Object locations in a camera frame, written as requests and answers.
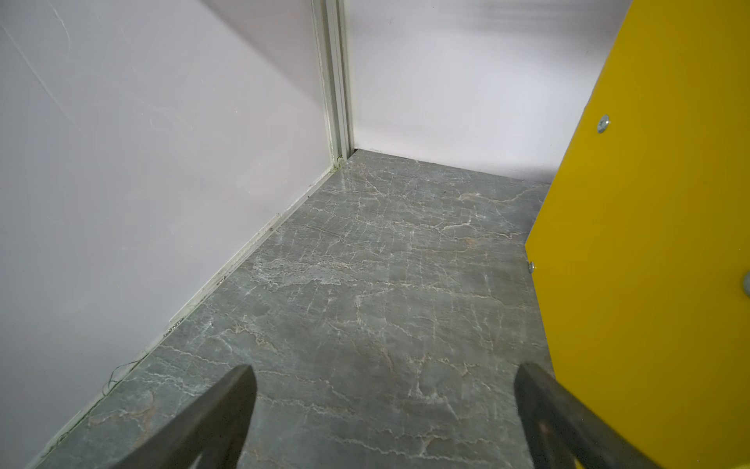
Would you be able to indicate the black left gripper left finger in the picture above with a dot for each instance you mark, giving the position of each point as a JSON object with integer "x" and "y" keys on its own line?
{"x": 209, "y": 433}

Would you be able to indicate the yellow wooden bookshelf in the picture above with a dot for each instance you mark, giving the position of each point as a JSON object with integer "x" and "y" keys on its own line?
{"x": 641, "y": 248}

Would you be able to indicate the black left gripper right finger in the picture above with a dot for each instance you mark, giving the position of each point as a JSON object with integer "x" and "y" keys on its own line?
{"x": 561, "y": 432}

